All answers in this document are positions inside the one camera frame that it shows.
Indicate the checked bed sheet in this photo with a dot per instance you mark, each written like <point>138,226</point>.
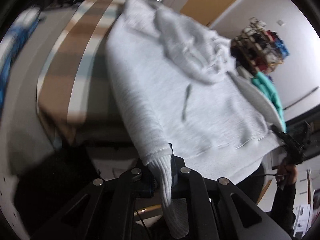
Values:
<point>74,99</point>

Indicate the light grey hoodie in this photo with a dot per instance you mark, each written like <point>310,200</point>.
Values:
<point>178,92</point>

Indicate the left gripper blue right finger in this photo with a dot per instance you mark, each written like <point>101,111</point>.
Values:
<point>217,209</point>

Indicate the person's right hand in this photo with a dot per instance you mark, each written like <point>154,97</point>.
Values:
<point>287,173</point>

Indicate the bamboo shoe rack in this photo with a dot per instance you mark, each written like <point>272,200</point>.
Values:
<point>262,49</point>

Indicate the teal fleece garment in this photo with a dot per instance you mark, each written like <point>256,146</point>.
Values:
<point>266,86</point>

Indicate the blue plaid cloth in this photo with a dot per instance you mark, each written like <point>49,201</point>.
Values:
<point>14,40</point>

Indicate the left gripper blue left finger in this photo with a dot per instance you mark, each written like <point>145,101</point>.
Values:
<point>113,216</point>

